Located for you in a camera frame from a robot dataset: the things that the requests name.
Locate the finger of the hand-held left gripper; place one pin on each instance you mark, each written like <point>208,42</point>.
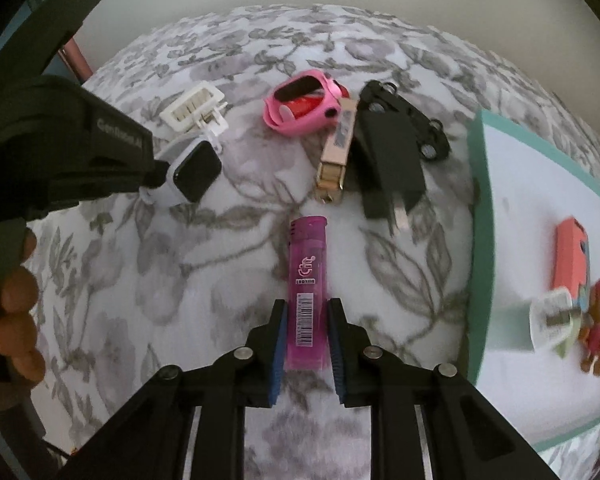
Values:
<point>156,176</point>

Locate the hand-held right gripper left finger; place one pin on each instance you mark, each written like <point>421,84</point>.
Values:
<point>278,355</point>

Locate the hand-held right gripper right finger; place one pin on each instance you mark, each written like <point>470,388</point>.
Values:
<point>336,350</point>

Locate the white smartwatch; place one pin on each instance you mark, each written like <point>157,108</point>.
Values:
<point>197,170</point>

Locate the white hair clip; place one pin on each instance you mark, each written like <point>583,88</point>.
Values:
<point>172,115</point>

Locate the purple lighter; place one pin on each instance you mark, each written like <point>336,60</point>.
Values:
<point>307,270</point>

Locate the pink silicone watch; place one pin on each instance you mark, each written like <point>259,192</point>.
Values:
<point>280,120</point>

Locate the black charger plug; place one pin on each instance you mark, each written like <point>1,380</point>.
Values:
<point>387,160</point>

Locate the teal box tray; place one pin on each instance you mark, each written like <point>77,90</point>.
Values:
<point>520,260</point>

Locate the white charger plug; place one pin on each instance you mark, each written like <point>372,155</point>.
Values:
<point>545,325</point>

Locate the black toy car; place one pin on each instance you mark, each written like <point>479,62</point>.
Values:
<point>410,110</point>

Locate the person's left hand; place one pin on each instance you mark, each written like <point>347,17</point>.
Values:
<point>17,290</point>

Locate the pink board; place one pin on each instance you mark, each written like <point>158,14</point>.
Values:
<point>75,60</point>

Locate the floral blanket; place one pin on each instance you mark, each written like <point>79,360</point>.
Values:
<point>205,285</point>

